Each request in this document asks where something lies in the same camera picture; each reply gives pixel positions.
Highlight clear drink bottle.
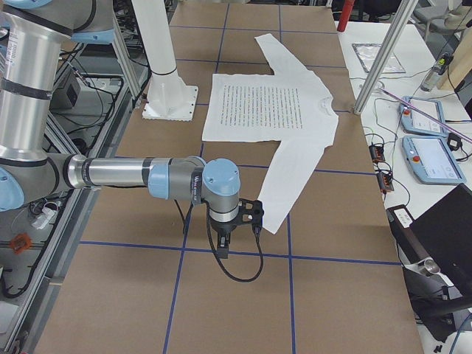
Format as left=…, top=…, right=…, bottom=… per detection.
left=420, top=52, right=454, bottom=91

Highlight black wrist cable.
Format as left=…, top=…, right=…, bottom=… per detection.
left=206, top=217, right=265, bottom=283

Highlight white power strip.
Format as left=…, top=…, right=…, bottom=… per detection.
left=32, top=204, right=58, bottom=229

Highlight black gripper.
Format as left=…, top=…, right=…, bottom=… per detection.
left=209, top=218, right=236, bottom=258

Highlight red cylinder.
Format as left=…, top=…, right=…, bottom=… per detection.
left=337, top=0, right=355, bottom=32

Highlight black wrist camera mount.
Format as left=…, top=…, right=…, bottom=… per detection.
left=235, top=198, right=264, bottom=235

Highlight grey power supply box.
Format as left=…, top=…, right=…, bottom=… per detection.
left=49, top=69, right=80, bottom=110

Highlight upper blue teach pendant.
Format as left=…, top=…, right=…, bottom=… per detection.
left=400, top=96, right=447, bottom=137

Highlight black laptop computer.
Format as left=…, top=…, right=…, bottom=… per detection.
left=386, top=184, right=471, bottom=295

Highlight lower orange-black usb hub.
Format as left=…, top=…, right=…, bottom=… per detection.
left=376, top=171, right=395, bottom=194

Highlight lower blue teach pendant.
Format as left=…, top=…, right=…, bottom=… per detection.
left=402, top=136, right=467, bottom=185

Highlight blue teach pendant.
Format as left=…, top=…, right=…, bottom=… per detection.
left=402, top=136, right=467, bottom=185
left=400, top=96, right=447, bottom=137

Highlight orange-black usb hub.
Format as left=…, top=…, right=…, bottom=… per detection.
left=376, top=171, right=395, bottom=194
left=369, top=144, right=386, bottom=163

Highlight upper orange-black usb hub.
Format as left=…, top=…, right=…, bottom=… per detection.
left=369, top=144, right=386, bottom=163

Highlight aluminium frame post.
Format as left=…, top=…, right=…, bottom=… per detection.
left=353, top=0, right=418, bottom=115

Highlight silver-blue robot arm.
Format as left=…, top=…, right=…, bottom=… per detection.
left=1, top=1, right=242, bottom=258

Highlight white long-sleeve printed shirt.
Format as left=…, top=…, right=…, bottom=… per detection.
left=202, top=34, right=339, bottom=234

